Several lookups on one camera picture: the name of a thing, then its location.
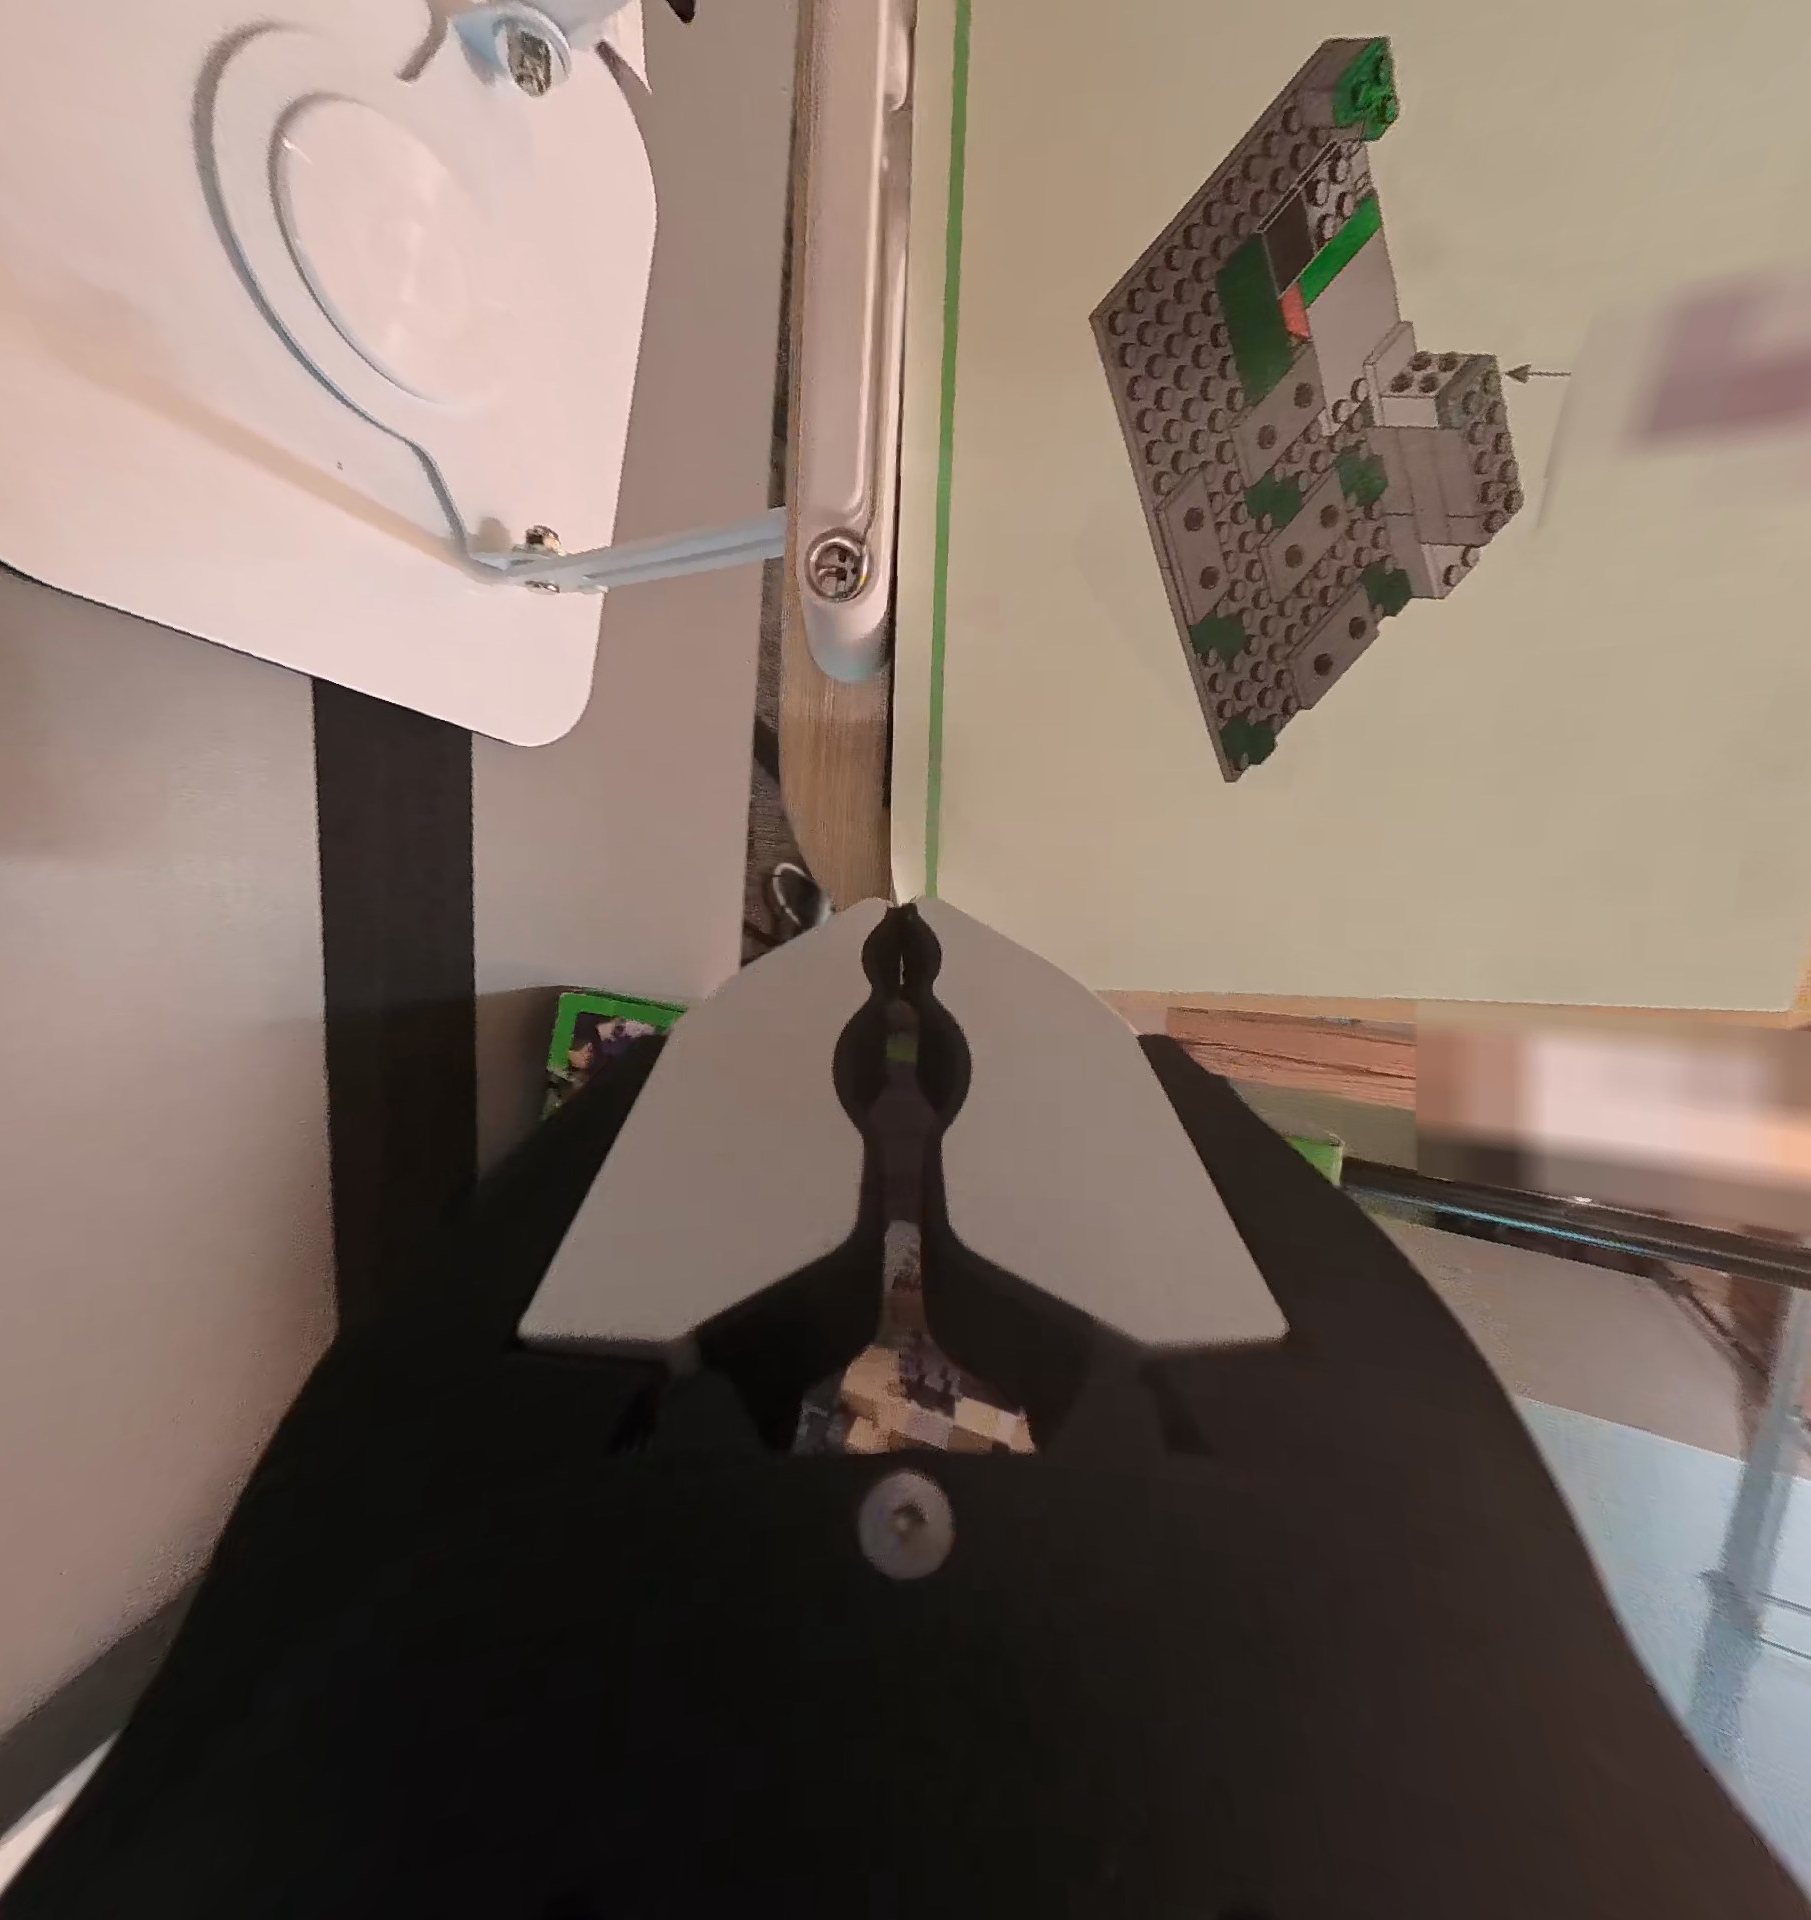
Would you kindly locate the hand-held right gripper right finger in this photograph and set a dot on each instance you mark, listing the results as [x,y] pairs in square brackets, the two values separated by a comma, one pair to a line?
[1113,1183]

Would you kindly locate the green toy set box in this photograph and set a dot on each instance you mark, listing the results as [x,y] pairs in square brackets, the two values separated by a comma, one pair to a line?
[606,1049]

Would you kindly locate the brick building instruction booklet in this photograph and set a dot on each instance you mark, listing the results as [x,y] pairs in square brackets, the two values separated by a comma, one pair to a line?
[1444,839]

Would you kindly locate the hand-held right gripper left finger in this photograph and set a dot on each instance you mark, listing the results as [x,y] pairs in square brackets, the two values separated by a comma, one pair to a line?
[697,1183]

